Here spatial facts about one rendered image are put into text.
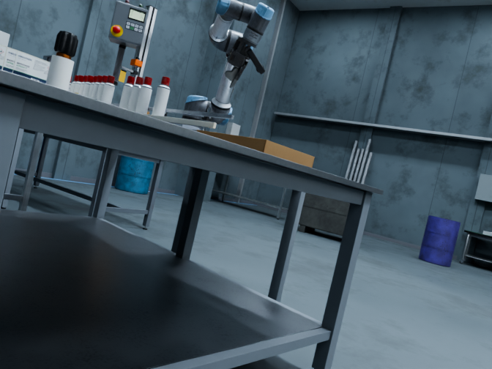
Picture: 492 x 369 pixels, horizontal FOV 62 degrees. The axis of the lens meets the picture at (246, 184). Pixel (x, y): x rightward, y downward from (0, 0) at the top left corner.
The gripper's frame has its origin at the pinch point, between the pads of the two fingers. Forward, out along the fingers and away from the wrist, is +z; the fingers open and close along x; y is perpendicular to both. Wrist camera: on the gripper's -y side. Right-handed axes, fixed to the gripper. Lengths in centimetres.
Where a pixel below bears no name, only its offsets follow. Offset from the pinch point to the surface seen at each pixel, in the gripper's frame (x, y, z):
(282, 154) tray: 70, -12, 0
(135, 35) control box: -44, 49, 7
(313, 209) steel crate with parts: -463, -305, 211
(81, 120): 105, 39, 1
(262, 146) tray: 74, -4, -1
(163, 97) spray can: 10.8, 25.2, 15.0
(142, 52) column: -42, 43, 13
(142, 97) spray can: 1.0, 33.2, 21.7
